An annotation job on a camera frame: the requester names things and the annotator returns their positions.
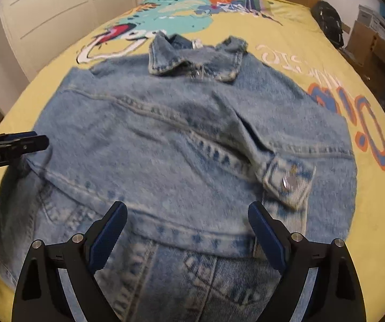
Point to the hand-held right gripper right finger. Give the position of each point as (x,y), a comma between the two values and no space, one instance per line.
(268,238)

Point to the wooden desk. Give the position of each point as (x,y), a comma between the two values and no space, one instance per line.
(373,47)

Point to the black backpack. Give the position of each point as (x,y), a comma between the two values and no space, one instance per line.
(328,23)

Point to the white storage boxes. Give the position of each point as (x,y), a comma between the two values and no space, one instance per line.
(375,16)

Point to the yellow printed bedspread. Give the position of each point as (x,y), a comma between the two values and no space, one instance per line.
(313,57)

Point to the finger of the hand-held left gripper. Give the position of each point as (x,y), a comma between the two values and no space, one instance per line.
(28,145)

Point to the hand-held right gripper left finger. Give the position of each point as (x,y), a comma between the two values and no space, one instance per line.
(107,238)

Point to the blue denim jacket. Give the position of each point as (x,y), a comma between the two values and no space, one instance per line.
(179,141)

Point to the white wardrobe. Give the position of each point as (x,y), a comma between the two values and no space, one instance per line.
(61,13)

